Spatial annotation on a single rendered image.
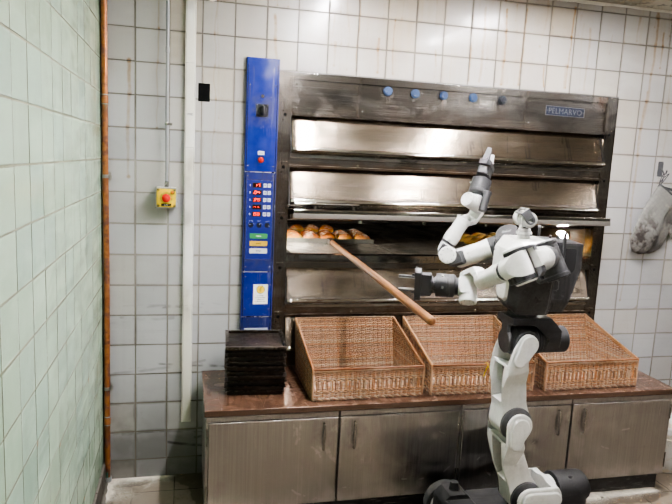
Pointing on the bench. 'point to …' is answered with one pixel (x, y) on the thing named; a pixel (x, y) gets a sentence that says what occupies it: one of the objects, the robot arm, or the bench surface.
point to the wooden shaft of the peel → (387, 286)
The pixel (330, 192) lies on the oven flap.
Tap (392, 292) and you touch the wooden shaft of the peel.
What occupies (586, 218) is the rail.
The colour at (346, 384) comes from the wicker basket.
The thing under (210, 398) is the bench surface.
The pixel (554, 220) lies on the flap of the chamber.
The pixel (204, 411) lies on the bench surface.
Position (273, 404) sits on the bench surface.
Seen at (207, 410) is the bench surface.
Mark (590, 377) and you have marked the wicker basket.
